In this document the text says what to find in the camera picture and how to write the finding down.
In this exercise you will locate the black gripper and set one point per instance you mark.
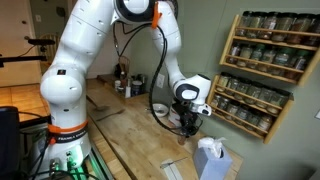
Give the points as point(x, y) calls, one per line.
point(184, 119)

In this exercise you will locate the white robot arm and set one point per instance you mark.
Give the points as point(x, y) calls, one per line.
point(79, 56)

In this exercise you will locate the lower wooden spice rack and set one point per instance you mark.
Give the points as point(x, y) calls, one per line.
point(255, 116)

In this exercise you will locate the wooden spice rack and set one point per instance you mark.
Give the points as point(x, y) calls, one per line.
point(255, 116)
point(304, 74)

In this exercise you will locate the wooden spice tray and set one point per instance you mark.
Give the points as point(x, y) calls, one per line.
point(120, 87)

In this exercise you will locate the upper wooden spice rack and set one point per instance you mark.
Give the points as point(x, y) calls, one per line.
point(304, 74)

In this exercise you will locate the white bowl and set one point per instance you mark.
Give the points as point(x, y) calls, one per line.
point(160, 110)

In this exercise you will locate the blue tissue box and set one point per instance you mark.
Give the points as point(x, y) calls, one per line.
point(211, 159)

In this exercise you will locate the silver fork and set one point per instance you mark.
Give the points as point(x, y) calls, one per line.
point(112, 114)

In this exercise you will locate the wooden spatula dark handle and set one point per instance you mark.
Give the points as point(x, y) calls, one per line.
point(97, 107)

